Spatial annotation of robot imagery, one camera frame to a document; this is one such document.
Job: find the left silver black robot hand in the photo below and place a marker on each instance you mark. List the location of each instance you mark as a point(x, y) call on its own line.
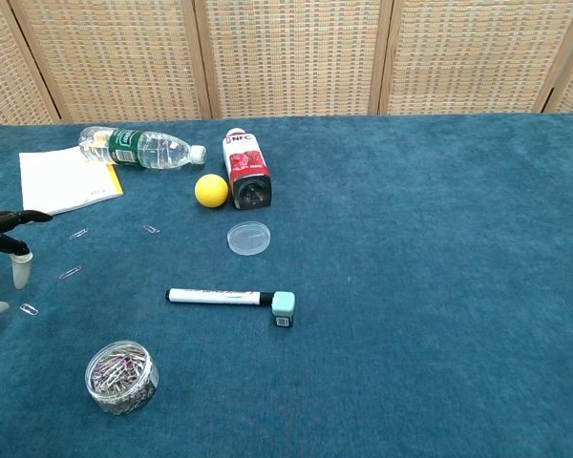
point(9, 241)

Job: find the silver paper clip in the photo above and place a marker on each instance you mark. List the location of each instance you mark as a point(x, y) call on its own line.
point(28, 309)
point(70, 272)
point(151, 229)
point(78, 234)

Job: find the clear jar of paperclips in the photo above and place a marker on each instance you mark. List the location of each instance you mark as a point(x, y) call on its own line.
point(121, 381)

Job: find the white notebook yellow edge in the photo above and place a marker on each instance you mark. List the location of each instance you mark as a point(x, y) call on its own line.
point(62, 181)

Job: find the clear water bottle green label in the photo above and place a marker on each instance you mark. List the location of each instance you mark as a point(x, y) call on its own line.
point(157, 150)

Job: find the yellow foam ball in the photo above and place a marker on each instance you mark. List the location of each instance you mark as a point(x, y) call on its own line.
point(211, 191)

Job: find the white black whiteboard marker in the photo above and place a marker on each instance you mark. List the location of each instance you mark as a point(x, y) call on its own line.
point(210, 296)

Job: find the clear round plastic lid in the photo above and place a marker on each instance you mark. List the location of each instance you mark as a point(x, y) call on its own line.
point(248, 237)

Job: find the red NFC juice bottle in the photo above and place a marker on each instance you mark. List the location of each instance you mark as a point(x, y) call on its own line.
point(246, 162)

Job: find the light blue eraser cube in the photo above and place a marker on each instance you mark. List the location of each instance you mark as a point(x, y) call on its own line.
point(283, 305)

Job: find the woven wooden folding screen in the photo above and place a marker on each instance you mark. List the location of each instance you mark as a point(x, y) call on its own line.
point(291, 57)

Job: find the teal blue table cloth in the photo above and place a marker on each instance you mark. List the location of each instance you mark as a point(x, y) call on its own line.
point(410, 286)

